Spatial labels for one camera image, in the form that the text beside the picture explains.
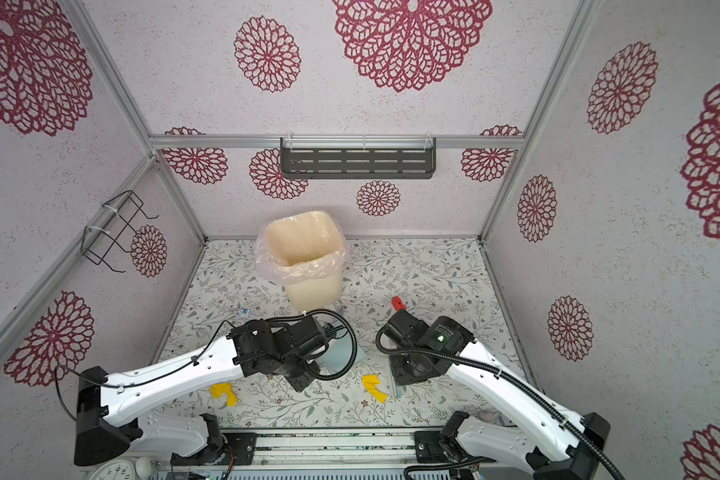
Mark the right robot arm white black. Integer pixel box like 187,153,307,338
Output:
375,310,623,479

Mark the teal plastic dustpan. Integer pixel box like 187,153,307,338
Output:
316,333,353,374

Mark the yellow paper scrap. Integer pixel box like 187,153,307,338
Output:
209,383,238,407
362,374,388,403

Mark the white dial gauge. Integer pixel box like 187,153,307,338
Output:
87,459,136,480

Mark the black wire wall rack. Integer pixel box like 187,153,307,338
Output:
79,189,158,274

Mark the dark metal wall shelf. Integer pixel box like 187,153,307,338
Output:
279,137,437,180

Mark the beige trash bin with liner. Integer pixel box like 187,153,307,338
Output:
254,211,350,312

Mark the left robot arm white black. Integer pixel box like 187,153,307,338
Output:
73,309,359,467

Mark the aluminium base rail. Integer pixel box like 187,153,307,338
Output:
80,425,586,472

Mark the red paper scrap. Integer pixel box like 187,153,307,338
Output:
392,296,407,311

